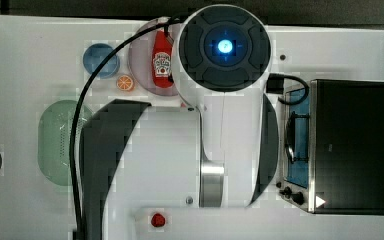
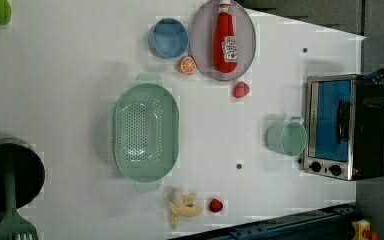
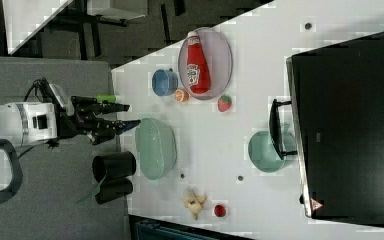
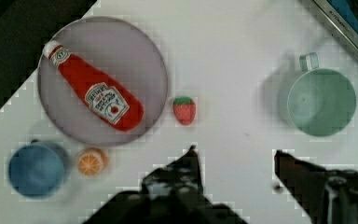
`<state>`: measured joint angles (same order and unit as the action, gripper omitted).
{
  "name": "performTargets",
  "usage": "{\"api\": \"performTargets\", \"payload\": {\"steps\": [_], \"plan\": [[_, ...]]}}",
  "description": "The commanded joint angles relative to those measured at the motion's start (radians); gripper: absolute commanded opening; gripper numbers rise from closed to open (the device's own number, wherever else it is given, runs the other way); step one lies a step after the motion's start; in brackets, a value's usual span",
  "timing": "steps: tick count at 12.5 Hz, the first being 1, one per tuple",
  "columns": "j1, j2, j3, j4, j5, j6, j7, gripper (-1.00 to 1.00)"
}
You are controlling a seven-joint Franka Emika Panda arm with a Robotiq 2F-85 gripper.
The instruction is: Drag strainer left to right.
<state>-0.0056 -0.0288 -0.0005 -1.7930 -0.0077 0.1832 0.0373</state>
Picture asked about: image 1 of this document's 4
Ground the green perforated strainer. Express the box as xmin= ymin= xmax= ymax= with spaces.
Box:
xmin=38 ymin=100 xmax=77 ymax=186

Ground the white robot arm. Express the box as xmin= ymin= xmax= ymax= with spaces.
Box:
xmin=79 ymin=4 xmax=278 ymax=240

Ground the red ketchup bottle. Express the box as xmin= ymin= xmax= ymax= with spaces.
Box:
xmin=151 ymin=30 xmax=173 ymax=88

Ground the orange slice toy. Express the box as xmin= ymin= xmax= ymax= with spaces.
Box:
xmin=116 ymin=75 xmax=135 ymax=92

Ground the grey round plate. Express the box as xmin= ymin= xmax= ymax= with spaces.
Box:
xmin=128 ymin=26 xmax=179 ymax=97

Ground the small red round toy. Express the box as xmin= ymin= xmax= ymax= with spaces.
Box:
xmin=151 ymin=213 xmax=166 ymax=228

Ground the blue bowl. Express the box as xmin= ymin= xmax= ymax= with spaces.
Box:
xmin=83 ymin=43 xmax=120 ymax=78

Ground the black toaster oven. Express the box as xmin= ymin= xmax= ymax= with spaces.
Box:
xmin=277 ymin=79 xmax=384 ymax=216

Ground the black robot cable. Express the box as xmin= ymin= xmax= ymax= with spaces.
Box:
xmin=69 ymin=14 xmax=189 ymax=240

